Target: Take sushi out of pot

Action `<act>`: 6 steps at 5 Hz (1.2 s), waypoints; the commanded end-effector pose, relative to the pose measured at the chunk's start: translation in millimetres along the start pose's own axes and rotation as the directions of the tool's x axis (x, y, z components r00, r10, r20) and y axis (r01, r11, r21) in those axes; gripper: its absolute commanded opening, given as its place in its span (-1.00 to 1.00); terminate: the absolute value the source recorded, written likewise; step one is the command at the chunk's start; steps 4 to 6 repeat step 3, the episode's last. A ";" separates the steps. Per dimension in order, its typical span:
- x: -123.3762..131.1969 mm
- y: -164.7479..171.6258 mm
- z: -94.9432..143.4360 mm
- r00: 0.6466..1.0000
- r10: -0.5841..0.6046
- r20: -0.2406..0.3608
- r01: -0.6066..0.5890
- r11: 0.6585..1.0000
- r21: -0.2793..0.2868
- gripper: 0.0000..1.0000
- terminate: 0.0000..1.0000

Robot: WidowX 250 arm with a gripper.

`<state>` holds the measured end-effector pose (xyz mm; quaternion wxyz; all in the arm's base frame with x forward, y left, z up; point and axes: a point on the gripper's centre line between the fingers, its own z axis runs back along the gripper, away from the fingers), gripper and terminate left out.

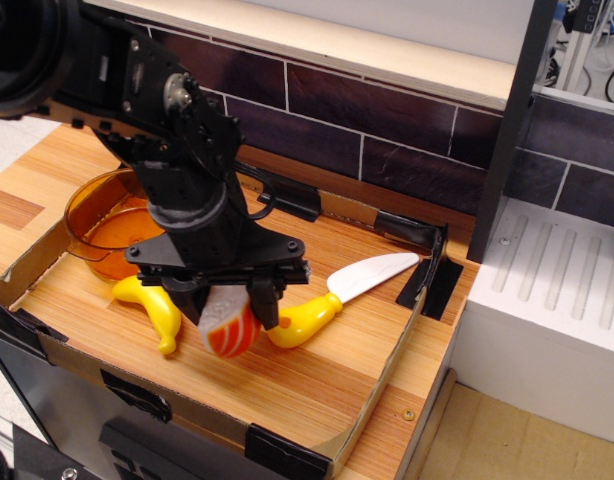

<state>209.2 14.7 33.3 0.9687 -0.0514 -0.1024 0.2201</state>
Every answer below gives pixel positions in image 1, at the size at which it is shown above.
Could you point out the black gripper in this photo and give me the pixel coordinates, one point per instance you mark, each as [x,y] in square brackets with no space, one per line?
[219,247]

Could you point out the salmon sushi toy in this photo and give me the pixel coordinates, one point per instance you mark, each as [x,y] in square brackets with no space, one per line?
[227,324]

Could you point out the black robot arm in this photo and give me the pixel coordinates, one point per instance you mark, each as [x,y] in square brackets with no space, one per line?
[70,62]

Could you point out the orange transparent pot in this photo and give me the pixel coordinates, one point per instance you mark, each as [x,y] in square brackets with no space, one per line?
[104,218]

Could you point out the cardboard fence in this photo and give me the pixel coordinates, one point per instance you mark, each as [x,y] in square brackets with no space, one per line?
[353,395]

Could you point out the yellow toy banana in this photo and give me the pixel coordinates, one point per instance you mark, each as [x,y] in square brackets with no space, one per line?
[165,317]

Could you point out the wooden shelf board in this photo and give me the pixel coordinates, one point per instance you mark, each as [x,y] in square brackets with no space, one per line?
[396,62]

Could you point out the white toy sink drainboard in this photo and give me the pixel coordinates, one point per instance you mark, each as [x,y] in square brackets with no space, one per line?
[537,331]

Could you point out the yellow handled toy knife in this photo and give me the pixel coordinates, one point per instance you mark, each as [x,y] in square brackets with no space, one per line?
[298,324]

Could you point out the black shelf post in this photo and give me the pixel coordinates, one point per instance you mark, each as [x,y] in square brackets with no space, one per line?
[512,131]

